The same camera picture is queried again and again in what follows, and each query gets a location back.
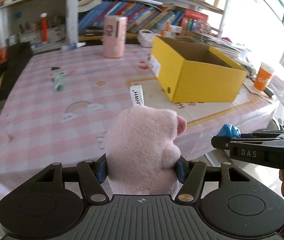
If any white book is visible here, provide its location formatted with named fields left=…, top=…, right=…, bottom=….
left=78, top=0, right=105, bottom=12

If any white pen organizer box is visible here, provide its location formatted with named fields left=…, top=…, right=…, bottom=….
left=20, top=26, right=66, bottom=43

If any yellow cardboard box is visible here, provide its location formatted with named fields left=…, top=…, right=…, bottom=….
left=149, top=35, right=248, bottom=103

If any stack of notebooks and papers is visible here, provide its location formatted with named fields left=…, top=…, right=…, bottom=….
left=192, top=31, right=247, bottom=60

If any orange paper cup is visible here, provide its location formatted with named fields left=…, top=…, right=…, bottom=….
left=253, top=62, right=275, bottom=91

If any red book box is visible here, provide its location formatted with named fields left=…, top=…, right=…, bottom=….
left=183, top=9, right=209, bottom=30

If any pink checkered tablecloth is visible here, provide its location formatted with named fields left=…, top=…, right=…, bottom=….
left=0, top=44, right=284, bottom=205

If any pink cylindrical canister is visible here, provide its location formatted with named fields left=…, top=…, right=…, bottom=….
left=103, top=15, right=128, bottom=59

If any red bottle with white cap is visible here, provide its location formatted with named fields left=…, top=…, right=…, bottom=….
left=40, top=13, right=49, bottom=43

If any white frame bookshelf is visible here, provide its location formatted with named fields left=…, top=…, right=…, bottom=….
left=0, top=0, right=232, bottom=55

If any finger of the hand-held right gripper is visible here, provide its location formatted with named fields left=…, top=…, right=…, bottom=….
left=229, top=139, right=280, bottom=167
left=211, top=124, right=283, bottom=150

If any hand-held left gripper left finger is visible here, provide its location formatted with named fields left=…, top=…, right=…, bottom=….
left=32, top=154, right=110, bottom=203

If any white glue tube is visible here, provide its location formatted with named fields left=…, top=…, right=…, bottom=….
left=61, top=42, right=86, bottom=52

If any small green plastic toy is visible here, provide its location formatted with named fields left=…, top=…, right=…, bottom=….
left=53, top=72, right=66, bottom=93

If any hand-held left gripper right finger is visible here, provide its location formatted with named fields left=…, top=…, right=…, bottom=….
left=176, top=155, right=251, bottom=203

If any pink plush pig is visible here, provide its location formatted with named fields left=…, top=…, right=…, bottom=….
left=106, top=84, right=187, bottom=195

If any row of colourful books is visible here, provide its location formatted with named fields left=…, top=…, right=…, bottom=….
left=78, top=0, right=185, bottom=34

